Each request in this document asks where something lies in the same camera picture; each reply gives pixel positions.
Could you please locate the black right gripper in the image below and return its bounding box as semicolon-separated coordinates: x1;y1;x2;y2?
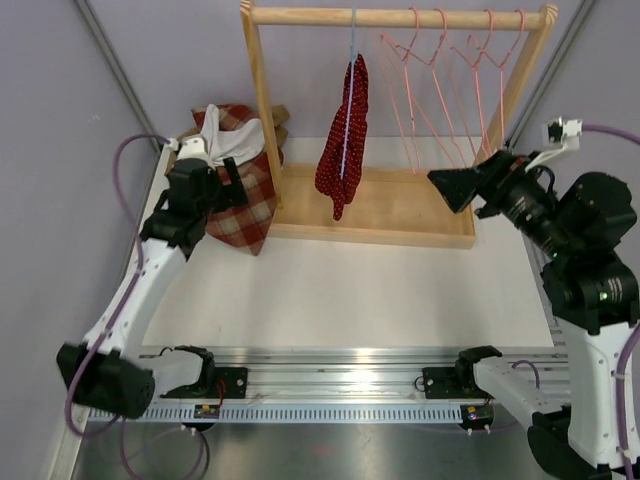
429;148;576;257

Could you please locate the red plaid skirt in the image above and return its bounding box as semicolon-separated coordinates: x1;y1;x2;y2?
191;106;277;256

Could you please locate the small white skirt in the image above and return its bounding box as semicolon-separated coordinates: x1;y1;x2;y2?
200;104;265;167

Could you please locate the tan skirt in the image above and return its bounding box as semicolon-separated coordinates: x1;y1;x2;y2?
164;103;292;174

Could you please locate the red polka dot skirt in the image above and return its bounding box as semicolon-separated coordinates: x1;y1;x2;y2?
314;54;369;221

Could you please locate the pink wire hanger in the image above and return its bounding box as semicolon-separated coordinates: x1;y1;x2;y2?
449;9;494;158
375;6;422;175
476;9;526;162
397;8;474;166

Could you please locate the blue wire hanger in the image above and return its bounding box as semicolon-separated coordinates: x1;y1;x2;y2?
340;7;358;184

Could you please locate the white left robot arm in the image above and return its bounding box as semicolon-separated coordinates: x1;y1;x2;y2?
56;158;248;419

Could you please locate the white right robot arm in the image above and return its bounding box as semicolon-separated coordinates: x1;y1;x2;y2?
428;150;639;479

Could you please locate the wooden clothes rack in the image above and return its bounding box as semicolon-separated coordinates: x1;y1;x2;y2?
259;4;551;226

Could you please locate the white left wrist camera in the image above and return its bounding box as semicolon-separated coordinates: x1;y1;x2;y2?
165;135;209;161

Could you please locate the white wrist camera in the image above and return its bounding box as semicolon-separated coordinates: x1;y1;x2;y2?
165;135;209;161
525;117;583;172

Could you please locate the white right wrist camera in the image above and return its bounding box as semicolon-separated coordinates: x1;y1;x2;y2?
525;117;583;172

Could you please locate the aluminium frame rail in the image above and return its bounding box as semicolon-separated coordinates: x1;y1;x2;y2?
69;0;640;406

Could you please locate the slotted cable duct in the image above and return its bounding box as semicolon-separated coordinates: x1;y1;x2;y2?
87;403;464;425

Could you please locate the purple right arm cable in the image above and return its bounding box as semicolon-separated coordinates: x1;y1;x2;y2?
414;123;640;476

